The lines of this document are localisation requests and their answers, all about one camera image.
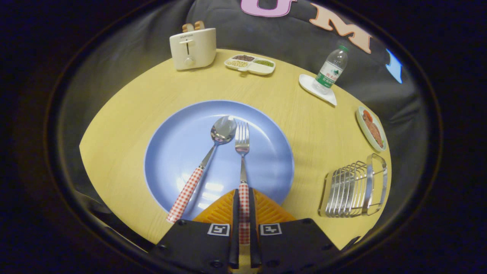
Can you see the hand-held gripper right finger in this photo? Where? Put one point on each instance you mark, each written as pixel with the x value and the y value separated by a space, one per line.
pixel 254 228

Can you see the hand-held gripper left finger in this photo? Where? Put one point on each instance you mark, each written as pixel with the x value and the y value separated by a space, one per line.
pixel 234 228

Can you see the blue round plate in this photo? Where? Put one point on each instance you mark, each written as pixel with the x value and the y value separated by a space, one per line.
pixel 179 152

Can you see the clear cutlery rack metal bars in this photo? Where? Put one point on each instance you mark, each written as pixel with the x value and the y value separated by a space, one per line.
pixel 352 188

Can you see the pale green plate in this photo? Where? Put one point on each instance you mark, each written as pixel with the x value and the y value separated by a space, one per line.
pixel 364 131

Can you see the red meat slices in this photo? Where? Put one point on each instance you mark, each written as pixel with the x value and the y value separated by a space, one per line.
pixel 373 130

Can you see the white square coaster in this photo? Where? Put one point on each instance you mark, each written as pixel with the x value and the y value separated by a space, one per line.
pixel 307 83

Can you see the white divided dish with beans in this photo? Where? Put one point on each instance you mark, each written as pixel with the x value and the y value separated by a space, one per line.
pixel 258 68

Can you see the clear water bottle green cap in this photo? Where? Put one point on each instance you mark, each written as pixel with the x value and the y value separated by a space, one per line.
pixel 330 72

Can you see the cream toaster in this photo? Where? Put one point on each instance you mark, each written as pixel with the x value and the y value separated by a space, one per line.
pixel 198 47

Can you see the black backdrop cloth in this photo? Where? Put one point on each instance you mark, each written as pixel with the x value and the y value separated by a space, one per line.
pixel 296 42

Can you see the toast slice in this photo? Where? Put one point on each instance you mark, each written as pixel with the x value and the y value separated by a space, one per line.
pixel 199 25
pixel 187 27

